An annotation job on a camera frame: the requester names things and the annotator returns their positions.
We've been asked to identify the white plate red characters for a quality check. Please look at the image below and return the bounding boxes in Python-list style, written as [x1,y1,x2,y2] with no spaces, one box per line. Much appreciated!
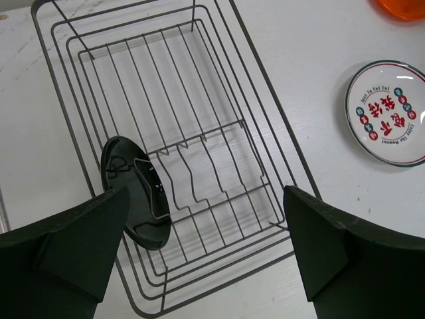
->
[345,60,424,167]

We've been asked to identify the orange plate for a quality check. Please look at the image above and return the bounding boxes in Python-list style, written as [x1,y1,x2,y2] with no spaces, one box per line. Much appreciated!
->
[374,0,424,21]

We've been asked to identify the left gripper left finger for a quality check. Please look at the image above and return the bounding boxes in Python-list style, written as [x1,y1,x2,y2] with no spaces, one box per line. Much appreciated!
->
[1,187,130,318]

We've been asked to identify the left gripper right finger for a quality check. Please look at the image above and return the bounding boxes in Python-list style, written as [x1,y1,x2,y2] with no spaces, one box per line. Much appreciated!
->
[283,185,424,318]

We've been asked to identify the grey wire dish rack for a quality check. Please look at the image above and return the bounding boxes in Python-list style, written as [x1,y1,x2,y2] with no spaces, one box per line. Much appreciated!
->
[31,1,319,318]

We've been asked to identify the black plate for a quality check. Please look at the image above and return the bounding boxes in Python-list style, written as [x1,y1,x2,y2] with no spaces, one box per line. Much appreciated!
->
[100,136,171,251]

